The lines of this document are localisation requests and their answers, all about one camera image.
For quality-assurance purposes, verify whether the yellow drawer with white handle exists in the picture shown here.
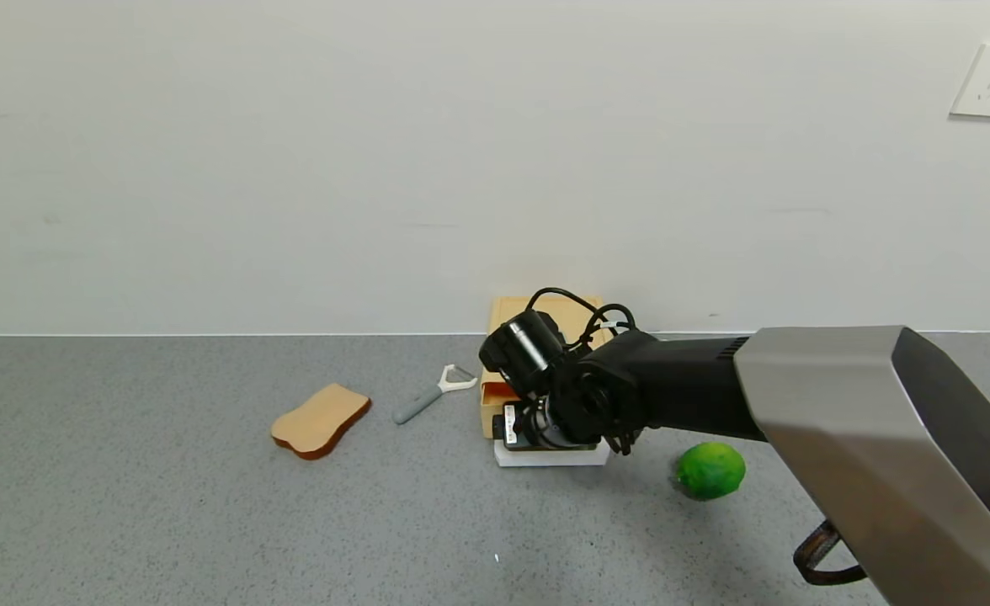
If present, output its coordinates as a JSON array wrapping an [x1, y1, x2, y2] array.
[[480, 380, 612, 468]]

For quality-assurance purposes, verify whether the grey and white peeler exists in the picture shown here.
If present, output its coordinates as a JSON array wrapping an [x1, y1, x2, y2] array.
[[391, 364, 479, 425]]

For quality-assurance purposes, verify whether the black camera cable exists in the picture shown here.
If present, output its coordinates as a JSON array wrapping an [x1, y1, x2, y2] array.
[[525, 287, 601, 338]]

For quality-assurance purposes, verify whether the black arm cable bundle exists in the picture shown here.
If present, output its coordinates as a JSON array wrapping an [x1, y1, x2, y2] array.
[[583, 303, 637, 339]]

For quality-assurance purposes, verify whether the wavy brown bread slice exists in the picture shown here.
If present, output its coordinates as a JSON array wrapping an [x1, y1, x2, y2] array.
[[270, 383, 372, 460]]

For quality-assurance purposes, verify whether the yellow drawer cabinet casing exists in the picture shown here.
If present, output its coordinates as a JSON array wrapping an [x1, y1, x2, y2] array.
[[487, 295, 607, 386]]

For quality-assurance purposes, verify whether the brown looped strap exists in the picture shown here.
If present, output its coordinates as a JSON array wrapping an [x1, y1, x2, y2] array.
[[793, 520, 868, 586]]

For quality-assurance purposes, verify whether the black cylindrical wrist camera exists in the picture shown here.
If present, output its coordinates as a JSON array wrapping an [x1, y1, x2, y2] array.
[[478, 309, 565, 396]]

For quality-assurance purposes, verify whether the green lime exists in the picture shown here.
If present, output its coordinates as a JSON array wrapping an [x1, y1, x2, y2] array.
[[675, 441, 748, 502]]

